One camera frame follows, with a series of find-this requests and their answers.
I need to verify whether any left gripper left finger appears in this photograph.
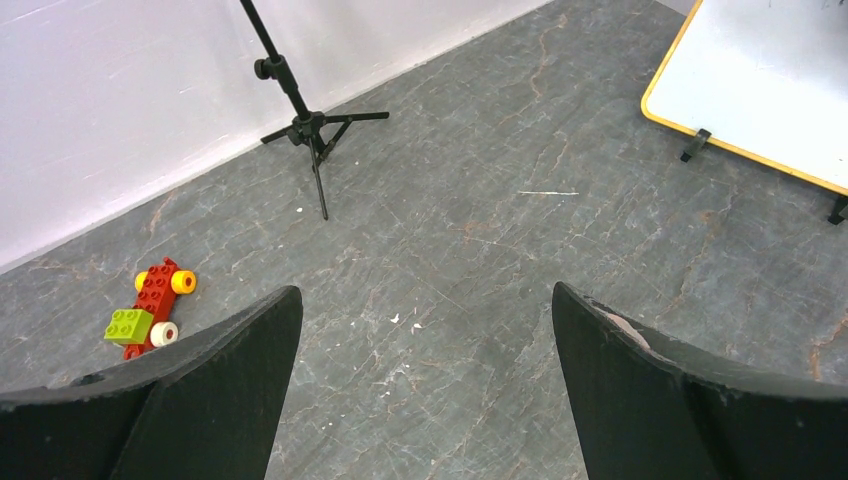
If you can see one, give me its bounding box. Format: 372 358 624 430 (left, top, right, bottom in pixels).
1 286 303 479

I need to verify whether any white whiteboard wooden frame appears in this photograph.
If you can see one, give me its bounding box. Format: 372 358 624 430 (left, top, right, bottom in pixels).
640 1 847 225

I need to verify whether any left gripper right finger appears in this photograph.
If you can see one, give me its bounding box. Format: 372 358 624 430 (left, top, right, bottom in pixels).
552 282 847 479

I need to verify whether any red toy brick car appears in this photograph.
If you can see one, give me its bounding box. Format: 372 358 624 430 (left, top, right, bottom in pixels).
103 257 198 361

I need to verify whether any black tripod stand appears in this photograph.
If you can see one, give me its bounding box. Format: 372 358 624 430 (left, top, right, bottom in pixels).
240 0 390 221

